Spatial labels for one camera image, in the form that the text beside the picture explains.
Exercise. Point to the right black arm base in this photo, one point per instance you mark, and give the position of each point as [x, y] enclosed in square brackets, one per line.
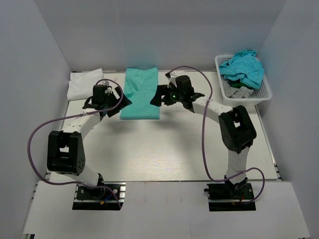
[228, 197]

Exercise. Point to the blue t shirt in basket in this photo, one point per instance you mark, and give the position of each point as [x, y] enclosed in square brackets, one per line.
[243, 67]

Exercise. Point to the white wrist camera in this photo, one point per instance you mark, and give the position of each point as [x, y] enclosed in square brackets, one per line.
[171, 79]
[109, 85]

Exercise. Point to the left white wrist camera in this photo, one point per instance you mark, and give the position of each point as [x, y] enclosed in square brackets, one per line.
[109, 85]

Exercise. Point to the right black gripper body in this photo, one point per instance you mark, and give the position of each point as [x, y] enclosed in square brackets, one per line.
[173, 95]

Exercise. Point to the folded white t shirt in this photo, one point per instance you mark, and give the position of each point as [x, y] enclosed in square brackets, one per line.
[81, 84]

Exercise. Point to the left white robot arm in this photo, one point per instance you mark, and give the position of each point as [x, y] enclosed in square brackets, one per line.
[66, 154]

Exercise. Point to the white plastic basket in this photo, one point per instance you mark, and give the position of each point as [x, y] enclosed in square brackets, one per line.
[259, 95]

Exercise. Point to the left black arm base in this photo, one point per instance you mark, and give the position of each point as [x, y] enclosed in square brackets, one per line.
[87, 199]

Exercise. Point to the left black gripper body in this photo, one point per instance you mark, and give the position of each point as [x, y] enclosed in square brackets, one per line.
[111, 101]

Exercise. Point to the dark clothes in basket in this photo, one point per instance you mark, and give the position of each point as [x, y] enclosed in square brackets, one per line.
[237, 84]

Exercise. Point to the green t shirt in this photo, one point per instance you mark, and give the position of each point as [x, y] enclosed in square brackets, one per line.
[140, 87]

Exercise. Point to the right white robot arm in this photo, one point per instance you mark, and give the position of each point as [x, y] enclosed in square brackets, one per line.
[237, 130]

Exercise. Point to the grey white clothes in basket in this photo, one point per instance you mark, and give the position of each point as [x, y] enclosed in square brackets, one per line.
[236, 93]

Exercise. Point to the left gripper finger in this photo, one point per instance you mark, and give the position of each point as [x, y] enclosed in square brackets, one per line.
[113, 112]
[122, 100]

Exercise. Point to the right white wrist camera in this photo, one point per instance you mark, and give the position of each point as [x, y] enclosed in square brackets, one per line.
[171, 79]

